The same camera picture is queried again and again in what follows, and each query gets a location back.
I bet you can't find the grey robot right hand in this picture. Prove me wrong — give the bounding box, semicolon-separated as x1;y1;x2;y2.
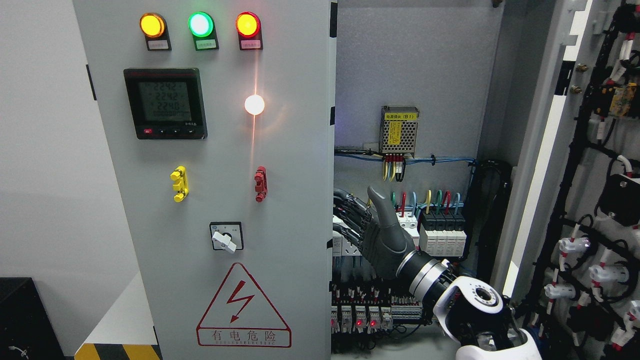
333;186;425;281

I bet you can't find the grey cabinet door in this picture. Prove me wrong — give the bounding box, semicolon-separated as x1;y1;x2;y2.
492;0;639;360
73;0;336;360

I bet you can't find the white socket breaker row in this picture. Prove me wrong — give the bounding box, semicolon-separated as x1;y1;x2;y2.
331;212;420;257

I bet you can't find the black surge protector block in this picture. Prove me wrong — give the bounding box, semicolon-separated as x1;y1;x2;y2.
419;210;467;261

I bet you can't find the lower relay terminal row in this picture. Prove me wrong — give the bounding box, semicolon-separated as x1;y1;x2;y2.
328;280;429;334

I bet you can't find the metal mesh power supply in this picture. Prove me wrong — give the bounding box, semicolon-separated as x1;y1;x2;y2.
379;105;419;155

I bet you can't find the red terminal connector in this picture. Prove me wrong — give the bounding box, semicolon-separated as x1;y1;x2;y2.
254;166;268;203

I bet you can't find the red electric danger warning sticker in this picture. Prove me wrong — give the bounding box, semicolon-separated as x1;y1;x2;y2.
196;262;291;348

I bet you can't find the white glowing indicator lamp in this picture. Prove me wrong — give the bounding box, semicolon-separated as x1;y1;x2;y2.
244;94;266;116

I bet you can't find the yellow terminal connector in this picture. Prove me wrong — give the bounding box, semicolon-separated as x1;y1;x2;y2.
170;165;190;203

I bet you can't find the red indicator light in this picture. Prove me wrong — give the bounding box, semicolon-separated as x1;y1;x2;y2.
235;11;264;51

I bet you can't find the black digital power meter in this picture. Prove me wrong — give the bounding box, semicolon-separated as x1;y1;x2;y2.
123;67;208;141

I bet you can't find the green indicator light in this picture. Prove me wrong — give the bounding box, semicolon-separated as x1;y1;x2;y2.
187;11;219;51

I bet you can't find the yellow indicator light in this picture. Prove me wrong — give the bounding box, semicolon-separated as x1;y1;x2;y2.
139;13;172;51

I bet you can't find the black right cable loom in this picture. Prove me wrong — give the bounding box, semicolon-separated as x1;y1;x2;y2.
470;160;515;296

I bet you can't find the white rotary selector switch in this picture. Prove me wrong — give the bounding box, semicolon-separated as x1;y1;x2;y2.
209;221;244;254

